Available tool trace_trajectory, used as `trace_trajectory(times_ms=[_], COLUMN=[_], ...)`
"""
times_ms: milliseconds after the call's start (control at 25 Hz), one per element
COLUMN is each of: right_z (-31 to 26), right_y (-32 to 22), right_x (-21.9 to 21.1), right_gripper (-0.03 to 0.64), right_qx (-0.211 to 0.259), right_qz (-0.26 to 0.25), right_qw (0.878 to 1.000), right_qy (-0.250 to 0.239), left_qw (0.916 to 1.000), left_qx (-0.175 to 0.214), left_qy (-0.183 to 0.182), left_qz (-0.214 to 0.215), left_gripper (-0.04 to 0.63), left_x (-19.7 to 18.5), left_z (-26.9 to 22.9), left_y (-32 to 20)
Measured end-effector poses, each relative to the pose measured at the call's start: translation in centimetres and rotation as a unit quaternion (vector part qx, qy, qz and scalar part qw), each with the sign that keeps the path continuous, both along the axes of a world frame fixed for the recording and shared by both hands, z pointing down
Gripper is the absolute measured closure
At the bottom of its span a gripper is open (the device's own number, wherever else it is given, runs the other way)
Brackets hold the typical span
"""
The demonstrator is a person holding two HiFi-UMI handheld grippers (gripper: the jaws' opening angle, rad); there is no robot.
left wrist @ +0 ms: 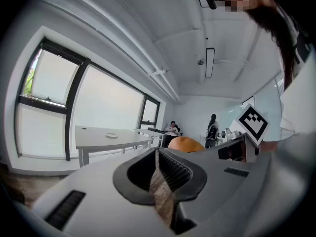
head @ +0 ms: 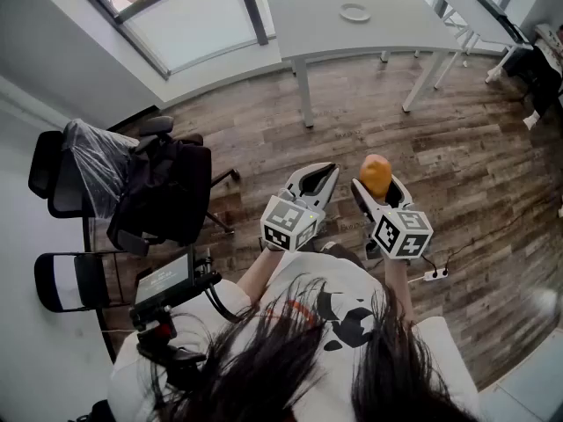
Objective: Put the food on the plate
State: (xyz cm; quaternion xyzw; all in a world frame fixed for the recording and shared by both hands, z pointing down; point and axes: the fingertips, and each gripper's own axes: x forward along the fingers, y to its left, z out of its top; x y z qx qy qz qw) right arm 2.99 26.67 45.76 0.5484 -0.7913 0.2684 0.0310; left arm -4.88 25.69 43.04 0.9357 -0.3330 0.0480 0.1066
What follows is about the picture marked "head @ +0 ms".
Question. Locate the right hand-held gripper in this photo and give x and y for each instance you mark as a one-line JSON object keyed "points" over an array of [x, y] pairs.
{"points": [[402, 235]]}

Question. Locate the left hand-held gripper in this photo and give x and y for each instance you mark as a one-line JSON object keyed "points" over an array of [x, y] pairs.
{"points": [[286, 222]]}

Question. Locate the brown potato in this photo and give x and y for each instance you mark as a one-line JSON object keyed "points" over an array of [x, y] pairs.
{"points": [[375, 174]]}

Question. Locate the white plate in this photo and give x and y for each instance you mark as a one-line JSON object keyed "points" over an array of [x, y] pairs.
{"points": [[354, 12]]}

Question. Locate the person's right forearm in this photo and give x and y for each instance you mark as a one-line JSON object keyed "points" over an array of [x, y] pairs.
{"points": [[399, 288]]}

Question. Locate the person's left forearm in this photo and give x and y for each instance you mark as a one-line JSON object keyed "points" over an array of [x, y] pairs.
{"points": [[259, 275]]}

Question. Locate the person's black trousers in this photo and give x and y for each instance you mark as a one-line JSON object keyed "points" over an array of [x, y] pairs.
{"points": [[343, 253]]}

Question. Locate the white power strip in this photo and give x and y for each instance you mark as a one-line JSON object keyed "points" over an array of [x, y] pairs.
{"points": [[435, 274]]}

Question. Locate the person's white printed shirt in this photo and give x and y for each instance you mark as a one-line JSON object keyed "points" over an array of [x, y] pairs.
{"points": [[334, 288]]}

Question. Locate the black jacket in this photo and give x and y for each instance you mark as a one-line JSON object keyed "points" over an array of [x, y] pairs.
{"points": [[171, 191]]}

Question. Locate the large white table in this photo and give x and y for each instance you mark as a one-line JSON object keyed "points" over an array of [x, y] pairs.
{"points": [[316, 24]]}

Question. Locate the small black monitor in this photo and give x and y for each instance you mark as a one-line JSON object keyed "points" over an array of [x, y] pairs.
{"points": [[165, 279]]}

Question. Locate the small white table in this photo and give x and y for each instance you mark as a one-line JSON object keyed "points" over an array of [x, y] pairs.
{"points": [[466, 9]]}

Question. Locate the black framed window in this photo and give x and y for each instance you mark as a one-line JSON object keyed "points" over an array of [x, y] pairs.
{"points": [[184, 20]]}

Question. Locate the clear plastic wrap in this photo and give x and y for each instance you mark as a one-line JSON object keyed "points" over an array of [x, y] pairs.
{"points": [[99, 165]]}

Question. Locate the long black box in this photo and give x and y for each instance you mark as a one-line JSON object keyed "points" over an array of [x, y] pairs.
{"points": [[501, 18]]}

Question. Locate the light grey table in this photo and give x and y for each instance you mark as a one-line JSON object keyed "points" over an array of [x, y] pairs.
{"points": [[528, 389]]}

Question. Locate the black folding chair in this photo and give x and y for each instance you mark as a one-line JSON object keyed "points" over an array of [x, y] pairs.
{"points": [[90, 281]]}

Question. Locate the black office chair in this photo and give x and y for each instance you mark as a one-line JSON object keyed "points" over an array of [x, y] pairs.
{"points": [[48, 169]]}

